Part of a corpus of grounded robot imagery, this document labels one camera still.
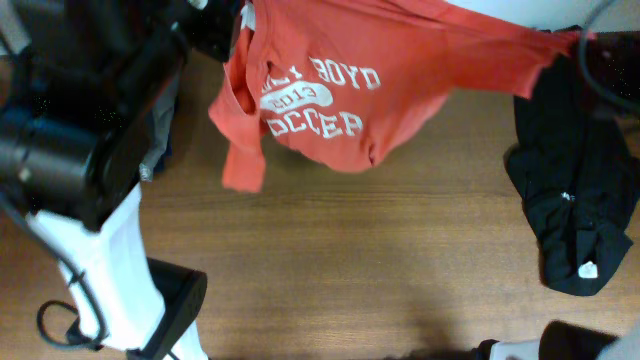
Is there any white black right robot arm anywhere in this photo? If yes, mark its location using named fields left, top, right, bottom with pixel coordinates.
left=471, top=320, right=639, bottom=360

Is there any folded grey garment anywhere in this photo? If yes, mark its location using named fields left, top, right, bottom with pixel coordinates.
left=139, top=75, right=180, bottom=182

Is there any red orange soccer t-shirt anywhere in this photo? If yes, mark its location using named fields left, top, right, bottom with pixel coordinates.
left=209, top=0, right=578, bottom=192

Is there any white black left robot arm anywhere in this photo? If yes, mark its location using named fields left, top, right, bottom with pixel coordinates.
left=1, top=0, right=242, bottom=359

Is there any crumpled black garment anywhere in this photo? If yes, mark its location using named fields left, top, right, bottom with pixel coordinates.
left=505, top=55, right=639, bottom=296

